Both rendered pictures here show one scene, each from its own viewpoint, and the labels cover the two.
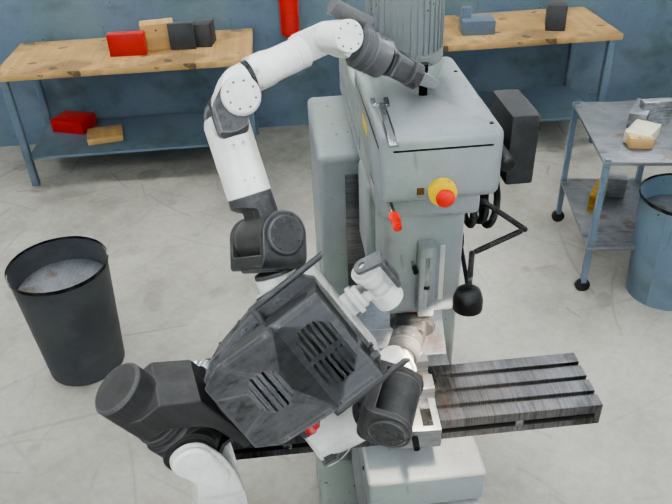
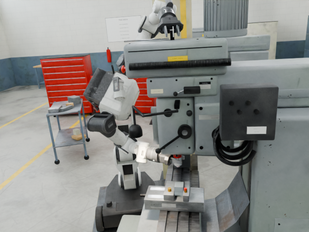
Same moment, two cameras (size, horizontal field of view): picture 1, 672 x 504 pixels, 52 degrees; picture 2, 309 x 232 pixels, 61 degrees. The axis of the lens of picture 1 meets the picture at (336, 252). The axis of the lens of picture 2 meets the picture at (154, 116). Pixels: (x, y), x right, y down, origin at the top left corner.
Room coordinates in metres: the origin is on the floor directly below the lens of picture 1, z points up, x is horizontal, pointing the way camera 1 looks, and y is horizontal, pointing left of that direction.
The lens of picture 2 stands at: (1.71, -1.54, 1.95)
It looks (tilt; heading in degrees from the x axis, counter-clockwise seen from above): 18 degrees down; 103
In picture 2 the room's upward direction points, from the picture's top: 4 degrees counter-clockwise
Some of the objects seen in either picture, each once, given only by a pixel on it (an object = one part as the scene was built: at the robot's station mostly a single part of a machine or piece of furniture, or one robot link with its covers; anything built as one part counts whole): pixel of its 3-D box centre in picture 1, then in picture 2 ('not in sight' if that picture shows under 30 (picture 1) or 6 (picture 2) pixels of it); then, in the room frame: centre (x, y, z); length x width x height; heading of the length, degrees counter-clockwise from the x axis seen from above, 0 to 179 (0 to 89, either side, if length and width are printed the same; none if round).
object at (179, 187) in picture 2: not in sight; (179, 188); (1.51, -0.19, 1.03); 0.06 x 0.05 x 0.06; 92
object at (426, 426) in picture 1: (405, 389); (174, 195); (1.48, -0.19, 0.98); 0.35 x 0.15 x 0.11; 2
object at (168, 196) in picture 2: (407, 387); (170, 190); (1.45, -0.19, 1.02); 0.15 x 0.06 x 0.04; 92
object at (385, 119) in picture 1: (386, 120); (145, 39); (1.35, -0.12, 1.89); 0.24 x 0.04 x 0.01; 3
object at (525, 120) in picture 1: (513, 135); (247, 112); (1.83, -0.53, 1.62); 0.20 x 0.09 x 0.21; 4
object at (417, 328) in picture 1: (408, 335); (163, 156); (1.42, -0.19, 1.24); 0.13 x 0.12 x 0.10; 73
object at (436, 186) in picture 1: (442, 191); not in sight; (1.28, -0.23, 1.76); 0.06 x 0.02 x 0.06; 94
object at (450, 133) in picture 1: (420, 122); (175, 56); (1.52, -0.21, 1.81); 0.47 x 0.26 x 0.16; 4
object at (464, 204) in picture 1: (416, 167); (182, 82); (1.55, -0.21, 1.68); 0.34 x 0.24 x 0.10; 4
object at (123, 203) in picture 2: not in sight; (130, 188); (0.97, 0.42, 0.59); 0.64 x 0.52 x 0.33; 108
